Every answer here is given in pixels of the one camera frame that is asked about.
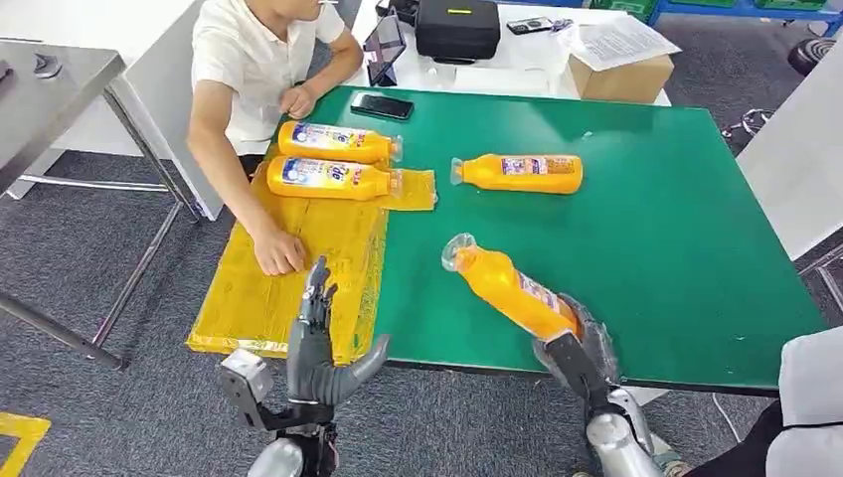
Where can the small grey metal part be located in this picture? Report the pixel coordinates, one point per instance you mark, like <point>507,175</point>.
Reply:
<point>47,66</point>

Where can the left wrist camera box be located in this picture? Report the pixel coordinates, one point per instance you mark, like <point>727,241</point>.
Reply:
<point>247,378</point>

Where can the green table mat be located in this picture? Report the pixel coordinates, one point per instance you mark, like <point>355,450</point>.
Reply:
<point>658,230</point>

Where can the black round stool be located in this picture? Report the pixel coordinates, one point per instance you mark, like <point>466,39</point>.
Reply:
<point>810,56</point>

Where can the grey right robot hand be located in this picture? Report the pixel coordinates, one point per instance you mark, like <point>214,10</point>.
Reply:
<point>579,365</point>

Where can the black tablet on stand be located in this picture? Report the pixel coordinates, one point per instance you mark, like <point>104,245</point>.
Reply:
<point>385,46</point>

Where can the orange drink bottle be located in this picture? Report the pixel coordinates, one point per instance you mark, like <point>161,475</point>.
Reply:
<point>329,141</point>
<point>329,179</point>
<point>500,283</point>
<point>487,174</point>

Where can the person beside robot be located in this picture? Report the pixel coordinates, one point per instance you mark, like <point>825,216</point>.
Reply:
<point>810,408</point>

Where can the brown cardboard box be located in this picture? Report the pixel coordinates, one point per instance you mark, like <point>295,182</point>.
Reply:
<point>622,82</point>

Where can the printed paper sheet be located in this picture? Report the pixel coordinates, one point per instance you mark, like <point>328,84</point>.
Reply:
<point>619,41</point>

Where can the steel table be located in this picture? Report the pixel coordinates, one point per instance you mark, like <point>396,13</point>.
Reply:
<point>39,108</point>

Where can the white desk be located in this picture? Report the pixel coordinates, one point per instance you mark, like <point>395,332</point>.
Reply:
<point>520,66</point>

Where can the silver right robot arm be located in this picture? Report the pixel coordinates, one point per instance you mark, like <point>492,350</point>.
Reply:
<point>616,441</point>

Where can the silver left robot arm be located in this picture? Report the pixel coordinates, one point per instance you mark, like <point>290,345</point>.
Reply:
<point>283,461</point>

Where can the black carry case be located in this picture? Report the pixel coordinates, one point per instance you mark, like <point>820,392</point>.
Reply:
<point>458,29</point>

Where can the blue shelf frame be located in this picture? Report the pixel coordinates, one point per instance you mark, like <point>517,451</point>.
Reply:
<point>744,6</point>

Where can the small black handheld device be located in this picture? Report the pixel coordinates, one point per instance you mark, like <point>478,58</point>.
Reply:
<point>529,26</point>

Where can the yellow sheet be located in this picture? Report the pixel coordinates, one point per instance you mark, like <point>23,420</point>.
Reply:
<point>329,263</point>

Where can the black smartphone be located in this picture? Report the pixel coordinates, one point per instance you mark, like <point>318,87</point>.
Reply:
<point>382,106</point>

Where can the yellow floor tape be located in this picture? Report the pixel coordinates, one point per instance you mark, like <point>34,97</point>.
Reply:
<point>26,434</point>

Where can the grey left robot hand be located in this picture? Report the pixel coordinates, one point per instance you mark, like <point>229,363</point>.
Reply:
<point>313,362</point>

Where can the seated person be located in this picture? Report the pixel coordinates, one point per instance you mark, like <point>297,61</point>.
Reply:
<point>244,66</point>

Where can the pale grey side table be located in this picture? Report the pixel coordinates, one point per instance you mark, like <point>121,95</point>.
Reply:
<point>797,158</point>

